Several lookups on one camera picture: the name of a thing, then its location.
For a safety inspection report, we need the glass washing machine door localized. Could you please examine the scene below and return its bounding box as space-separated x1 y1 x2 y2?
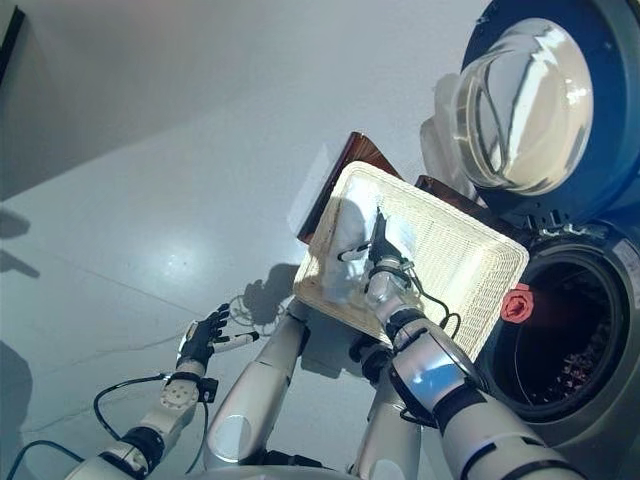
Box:
451 0 640 226

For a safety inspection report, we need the silver robot torso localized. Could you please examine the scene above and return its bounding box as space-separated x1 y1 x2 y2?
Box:
188 463 352 480

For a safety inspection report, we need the silver robot left leg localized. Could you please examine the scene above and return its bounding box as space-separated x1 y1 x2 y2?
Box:
203 298 312 472

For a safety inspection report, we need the brown wooden stool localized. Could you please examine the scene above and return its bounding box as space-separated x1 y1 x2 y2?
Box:
294 130 497 242

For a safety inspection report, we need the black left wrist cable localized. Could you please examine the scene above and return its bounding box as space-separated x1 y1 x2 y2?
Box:
8 372 212 475

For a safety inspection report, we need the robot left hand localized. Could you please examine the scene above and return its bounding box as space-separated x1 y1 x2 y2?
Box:
175 303 261 374

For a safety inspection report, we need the cream wicker basket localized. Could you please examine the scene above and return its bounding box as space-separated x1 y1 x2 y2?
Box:
293 160 530 362

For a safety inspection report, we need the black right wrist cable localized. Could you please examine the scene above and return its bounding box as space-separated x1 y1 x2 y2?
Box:
398 258 462 342

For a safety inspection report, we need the red folded towel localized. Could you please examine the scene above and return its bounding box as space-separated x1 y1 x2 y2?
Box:
500 283 535 325

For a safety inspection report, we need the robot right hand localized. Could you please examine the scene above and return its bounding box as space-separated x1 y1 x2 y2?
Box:
338 204 416 275

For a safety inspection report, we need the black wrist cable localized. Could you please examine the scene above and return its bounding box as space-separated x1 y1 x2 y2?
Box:
8 372 212 475
398 258 462 342

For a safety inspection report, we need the white cloth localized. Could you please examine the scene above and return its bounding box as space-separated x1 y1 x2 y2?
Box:
319 191 417 307

